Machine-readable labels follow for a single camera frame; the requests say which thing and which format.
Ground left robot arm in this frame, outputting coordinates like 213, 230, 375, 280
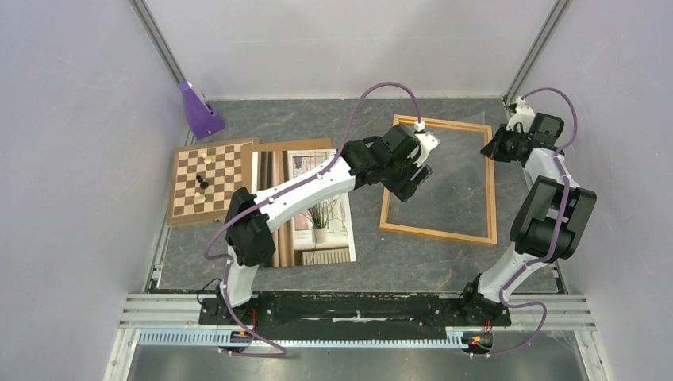
218, 123, 440, 324

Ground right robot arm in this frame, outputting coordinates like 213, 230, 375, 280
458, 111, 597, 325

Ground window plant photo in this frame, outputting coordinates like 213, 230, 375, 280
251, 148, 356, 268

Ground black chess piece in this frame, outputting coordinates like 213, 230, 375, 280
195, 175, 210, 190

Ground wooden chessboard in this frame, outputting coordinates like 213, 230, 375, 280
166, 137, 260, 227

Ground white chess piece lower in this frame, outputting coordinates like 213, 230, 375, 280
194, 192, 206, 204

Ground purple plastic stand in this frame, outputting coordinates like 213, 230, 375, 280
179, 81, 225, 140

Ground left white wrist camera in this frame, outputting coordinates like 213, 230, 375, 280
409, 121, 440, 167

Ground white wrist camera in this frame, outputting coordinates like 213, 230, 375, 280
409, 121, 440, 167
506, 97, 536, 133

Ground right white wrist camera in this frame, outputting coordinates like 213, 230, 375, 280
506, 97, 536, 133

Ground wooden picture frame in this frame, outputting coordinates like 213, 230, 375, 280
379, 117, 498, 246

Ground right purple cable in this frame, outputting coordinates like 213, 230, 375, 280
468, 87, 579, 360

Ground purple cable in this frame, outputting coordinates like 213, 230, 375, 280
468, 87, 579, 360
203, 80, 425, 360

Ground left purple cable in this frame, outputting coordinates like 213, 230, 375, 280
203, 80, 425, 360

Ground brown frame backing board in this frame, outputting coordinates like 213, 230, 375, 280
241, 138, 333, 186

